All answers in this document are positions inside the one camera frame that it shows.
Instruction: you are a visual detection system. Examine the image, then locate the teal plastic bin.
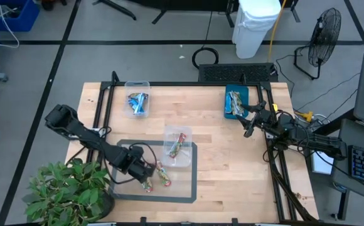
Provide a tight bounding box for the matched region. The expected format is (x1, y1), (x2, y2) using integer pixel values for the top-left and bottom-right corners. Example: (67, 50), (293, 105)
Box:
(223, 83), (250, 121)

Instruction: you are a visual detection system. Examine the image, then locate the clear plastic bin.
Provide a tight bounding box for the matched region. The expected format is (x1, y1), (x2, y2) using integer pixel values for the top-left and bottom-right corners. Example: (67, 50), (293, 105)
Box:
(124, 80), (151, 119)
(162, 126), (195, 168)

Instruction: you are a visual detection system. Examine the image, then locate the white trash can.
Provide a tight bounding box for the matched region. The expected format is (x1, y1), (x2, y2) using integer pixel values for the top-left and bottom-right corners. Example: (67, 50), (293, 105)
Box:
(231, 0), (282, 60)

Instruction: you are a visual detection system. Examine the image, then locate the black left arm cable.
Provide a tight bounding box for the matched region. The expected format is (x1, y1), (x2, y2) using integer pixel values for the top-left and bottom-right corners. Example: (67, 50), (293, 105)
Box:
(105, 142), (158, 186)

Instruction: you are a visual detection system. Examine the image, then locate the white paper sign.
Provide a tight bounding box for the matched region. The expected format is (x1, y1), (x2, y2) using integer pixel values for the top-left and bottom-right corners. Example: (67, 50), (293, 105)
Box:
(311, 150), (334, 175)

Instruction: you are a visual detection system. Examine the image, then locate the black vented case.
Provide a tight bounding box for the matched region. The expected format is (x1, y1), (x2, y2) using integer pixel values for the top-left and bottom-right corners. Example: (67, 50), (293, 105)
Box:
(198, 62), (279, 84)

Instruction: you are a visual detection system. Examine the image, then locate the potted green plant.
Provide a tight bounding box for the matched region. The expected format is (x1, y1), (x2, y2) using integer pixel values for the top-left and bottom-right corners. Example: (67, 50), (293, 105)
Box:
(21, 158), (116, 226)

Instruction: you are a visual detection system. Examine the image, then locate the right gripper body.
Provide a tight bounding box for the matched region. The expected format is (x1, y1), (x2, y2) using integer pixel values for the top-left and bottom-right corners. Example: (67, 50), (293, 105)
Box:
(244, 100), (279, 138)

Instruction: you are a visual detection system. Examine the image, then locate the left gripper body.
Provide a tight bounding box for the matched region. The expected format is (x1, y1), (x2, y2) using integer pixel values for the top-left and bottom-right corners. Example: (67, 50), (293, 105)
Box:
(117, 146), (156, 185)

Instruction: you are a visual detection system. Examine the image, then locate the yellow cable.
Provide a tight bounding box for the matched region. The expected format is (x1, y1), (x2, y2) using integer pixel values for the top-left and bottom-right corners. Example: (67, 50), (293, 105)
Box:
(267, 0), (289, 63)

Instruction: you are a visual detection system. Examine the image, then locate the black aluminium table frame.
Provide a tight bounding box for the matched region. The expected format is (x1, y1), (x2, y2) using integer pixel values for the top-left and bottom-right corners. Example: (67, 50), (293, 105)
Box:
(87, 70), (297, 222)

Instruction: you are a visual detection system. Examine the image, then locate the coiled black cable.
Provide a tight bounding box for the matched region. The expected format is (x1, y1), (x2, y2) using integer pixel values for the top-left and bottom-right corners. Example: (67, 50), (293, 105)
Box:
(191, 11), (220, 70)

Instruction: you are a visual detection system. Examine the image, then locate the black partition panel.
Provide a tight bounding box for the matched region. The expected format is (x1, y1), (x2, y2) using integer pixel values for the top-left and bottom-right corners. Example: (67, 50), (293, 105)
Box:
(92, 0), (301, 28)

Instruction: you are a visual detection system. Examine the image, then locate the black floor fan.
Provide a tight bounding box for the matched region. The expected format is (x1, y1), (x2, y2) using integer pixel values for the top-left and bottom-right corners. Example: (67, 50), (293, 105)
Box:
(293, 7), (342, 80)

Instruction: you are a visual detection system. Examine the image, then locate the dark grey desk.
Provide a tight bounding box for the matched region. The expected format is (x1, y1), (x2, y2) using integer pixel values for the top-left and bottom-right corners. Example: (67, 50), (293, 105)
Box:
(331, 118), (364, 220)

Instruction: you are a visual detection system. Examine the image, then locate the blue storage bin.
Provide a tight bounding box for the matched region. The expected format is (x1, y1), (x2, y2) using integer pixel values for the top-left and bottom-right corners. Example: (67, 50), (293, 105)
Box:
(0, 0), (41, 33)

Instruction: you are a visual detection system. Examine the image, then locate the red granola bar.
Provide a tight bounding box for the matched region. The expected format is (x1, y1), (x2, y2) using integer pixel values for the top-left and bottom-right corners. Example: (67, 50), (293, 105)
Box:
(155, 160), (173, 188)
(168, 132), (188, 159)
(141, 177), (154, 193)

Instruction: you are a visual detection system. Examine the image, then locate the yellow cable connector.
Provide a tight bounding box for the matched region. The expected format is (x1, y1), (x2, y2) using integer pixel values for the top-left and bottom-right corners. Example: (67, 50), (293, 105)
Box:
(300, 110), (315, 123)

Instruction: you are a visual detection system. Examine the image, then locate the white cable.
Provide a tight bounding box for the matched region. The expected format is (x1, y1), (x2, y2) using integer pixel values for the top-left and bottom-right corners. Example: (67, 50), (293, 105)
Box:
(0, 0), (20, 49)

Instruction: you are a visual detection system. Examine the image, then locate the black cable bundle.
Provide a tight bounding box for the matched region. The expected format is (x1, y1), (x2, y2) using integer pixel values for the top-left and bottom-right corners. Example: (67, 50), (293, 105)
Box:
(265, 147), (319, 222)

